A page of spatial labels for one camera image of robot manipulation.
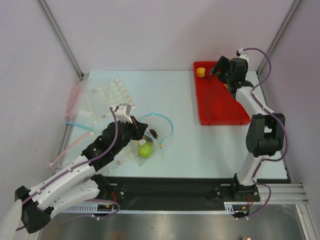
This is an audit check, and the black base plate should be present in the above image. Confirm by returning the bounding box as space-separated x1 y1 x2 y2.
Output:
91 174 260 212

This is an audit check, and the dark mangosteen toy front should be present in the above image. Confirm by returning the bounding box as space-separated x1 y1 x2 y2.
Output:
149 129 159 139

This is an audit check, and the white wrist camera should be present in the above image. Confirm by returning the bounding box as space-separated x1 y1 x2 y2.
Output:
236 48 249 63
111 103 133 124

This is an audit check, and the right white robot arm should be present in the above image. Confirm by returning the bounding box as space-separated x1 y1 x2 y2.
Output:
210 53 285 202

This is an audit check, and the dotted clear zip bag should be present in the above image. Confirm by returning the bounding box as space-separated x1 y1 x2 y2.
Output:
79 77 135 175

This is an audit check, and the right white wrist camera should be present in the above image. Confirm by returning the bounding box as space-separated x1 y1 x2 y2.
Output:
236 48 249 63

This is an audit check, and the aluminium frame rail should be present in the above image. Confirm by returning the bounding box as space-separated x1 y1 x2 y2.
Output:
34 182 308 208

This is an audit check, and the right corner aluminium post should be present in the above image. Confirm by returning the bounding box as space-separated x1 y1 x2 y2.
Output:
266 0 303 60

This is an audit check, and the green toy apple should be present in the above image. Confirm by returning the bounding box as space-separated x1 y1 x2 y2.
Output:
137 143 153 158

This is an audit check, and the corner aluminium post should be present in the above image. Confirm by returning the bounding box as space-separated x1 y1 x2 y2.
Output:
36 0 84 81
266 0 303 60

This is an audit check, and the white slotted cable duct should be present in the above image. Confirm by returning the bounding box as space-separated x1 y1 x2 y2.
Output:
62 203 245 215

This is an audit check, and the red plastic tray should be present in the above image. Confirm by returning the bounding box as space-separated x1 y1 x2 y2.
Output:
193 61 251 126

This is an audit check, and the blue zipper clear bag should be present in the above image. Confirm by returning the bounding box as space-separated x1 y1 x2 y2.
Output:
134 112 174 167

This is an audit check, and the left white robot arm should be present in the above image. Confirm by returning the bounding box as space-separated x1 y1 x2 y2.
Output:
14 116 149 234

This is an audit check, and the yellow toy fruit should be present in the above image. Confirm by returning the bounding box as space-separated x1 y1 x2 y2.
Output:
196 67 206 78

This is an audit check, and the left corner aluminium post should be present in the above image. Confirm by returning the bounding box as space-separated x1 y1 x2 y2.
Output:
36 0 84 81

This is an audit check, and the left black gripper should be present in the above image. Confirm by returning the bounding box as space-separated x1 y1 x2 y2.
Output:
112 115 148 155

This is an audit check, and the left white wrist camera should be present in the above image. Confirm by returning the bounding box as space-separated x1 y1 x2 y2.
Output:
111 103 133 124

